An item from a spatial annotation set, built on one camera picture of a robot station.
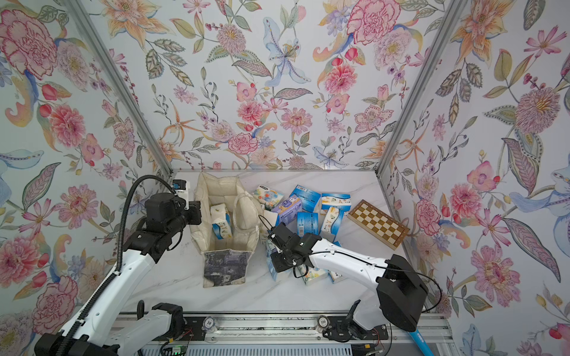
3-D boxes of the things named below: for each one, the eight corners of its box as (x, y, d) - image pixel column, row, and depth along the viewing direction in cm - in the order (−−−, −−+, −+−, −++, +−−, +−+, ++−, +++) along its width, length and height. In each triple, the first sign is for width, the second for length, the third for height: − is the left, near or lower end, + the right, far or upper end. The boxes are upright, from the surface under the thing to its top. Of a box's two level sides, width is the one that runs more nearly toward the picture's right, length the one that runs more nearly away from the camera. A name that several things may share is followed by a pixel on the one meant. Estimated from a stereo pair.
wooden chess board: (347, 217, 105) (348, 213, 103) (360, 202, 110) (362, 198, 108) (396, 251, 94) (399, 247, 92) (408, 233, 100) (411, 229, 97)
